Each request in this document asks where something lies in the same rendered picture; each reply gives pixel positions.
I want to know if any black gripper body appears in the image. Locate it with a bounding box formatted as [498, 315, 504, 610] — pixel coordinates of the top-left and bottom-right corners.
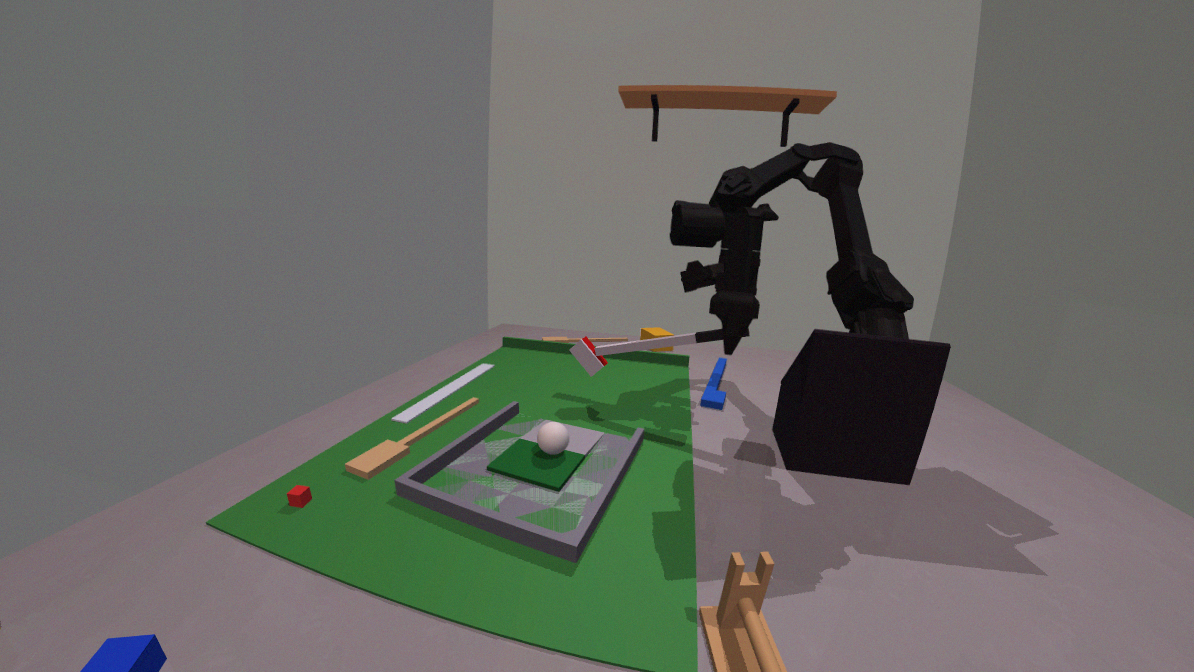
[709, 248, 761, 319]

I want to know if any red cube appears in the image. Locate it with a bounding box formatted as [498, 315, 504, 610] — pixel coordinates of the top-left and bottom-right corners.
[287, 485, 312, 508]

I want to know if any green flat mat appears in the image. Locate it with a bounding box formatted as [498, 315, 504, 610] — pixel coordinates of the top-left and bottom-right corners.
[207, 347, 698, 672]

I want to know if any white ball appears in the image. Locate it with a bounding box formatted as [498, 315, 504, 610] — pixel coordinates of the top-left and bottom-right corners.
[537, 423, 570, 455]

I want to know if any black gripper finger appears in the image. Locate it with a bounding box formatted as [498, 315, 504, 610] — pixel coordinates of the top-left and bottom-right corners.
[716, 314, 752, 356]

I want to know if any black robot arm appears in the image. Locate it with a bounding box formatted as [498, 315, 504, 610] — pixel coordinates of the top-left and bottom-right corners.
[670, 142, 913, 339]

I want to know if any white flat bar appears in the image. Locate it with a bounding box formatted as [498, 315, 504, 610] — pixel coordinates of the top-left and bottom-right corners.
[390, 364, 494, 423]

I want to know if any orange block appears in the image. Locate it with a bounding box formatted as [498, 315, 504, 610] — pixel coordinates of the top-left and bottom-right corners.
[640, 327, 673, 352]

